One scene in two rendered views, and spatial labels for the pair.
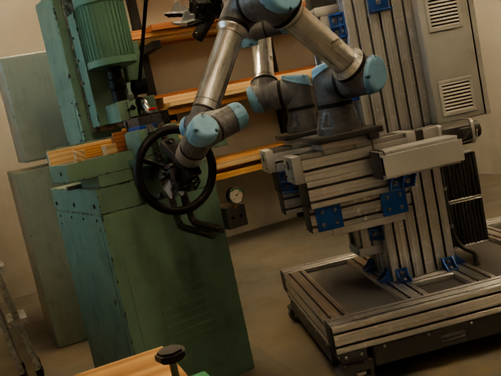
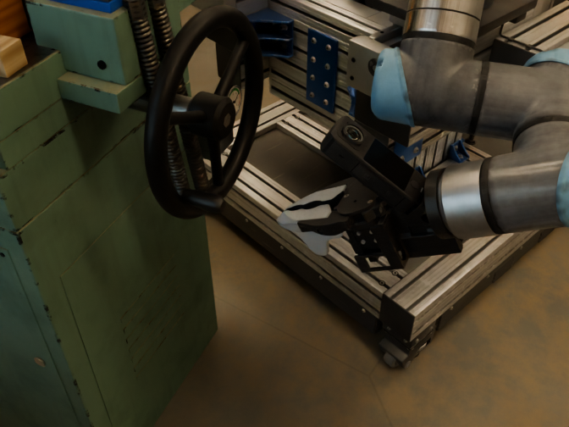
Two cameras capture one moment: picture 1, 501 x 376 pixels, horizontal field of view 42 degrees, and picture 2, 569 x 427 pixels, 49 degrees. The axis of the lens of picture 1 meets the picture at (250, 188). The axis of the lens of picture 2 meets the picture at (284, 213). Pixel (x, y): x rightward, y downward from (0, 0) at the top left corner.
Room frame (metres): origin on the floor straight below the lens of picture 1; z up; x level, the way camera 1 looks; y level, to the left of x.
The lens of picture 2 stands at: (1.47, 0.56, 1.27)
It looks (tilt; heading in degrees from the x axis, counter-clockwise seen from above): 41 degrees down; 325
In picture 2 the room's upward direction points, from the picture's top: straight up
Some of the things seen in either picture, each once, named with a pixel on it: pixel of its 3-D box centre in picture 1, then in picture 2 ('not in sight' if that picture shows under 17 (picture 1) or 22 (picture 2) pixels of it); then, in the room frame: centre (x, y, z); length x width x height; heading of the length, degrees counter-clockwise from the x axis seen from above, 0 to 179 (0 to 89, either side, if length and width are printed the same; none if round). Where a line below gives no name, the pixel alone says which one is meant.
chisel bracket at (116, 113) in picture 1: (122, 113); not in sight; (2.42, 0.40, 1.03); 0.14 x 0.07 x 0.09; 30
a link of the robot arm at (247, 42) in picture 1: (250, 31); not in sight; (2.58, -0.12, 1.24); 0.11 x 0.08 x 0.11; 76
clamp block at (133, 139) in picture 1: (152, 140); (108, 21); (2.24, 0.29, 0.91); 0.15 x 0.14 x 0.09; 120
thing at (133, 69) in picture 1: (129, 62); not in sight; (2.67, 0.37, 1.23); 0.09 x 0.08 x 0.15; 30
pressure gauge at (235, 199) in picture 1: (234, 198); (226, 104); (2.36, 0.06, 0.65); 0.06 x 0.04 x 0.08; 120
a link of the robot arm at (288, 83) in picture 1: (296, 89); not in sight; (2.69, -0.26, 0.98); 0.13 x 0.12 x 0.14; 76
